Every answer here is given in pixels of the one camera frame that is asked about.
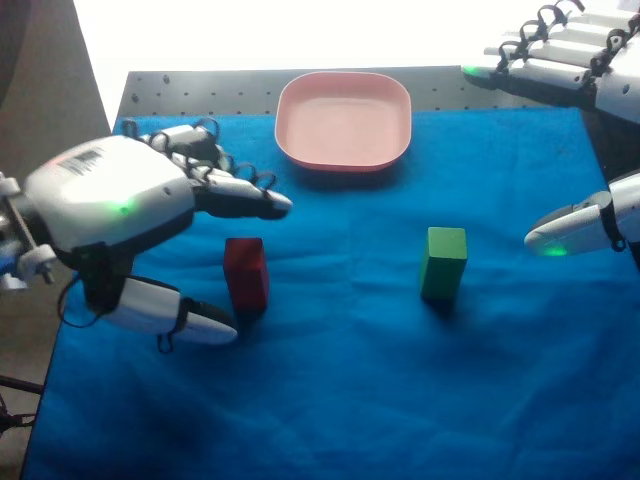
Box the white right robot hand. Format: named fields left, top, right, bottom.
left=462, top=0, right=640, bottom=259

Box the green wooden block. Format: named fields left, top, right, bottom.
left=419, top=227, right=468, bottom=301

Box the red block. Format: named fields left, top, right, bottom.
left=223, top=237, right=270, bottom=314

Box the pink plate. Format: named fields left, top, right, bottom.
left=274, top=70, right=413, bottom=174

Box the blue cloth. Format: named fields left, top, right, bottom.
left=22, top=107, right=640, bottom=480

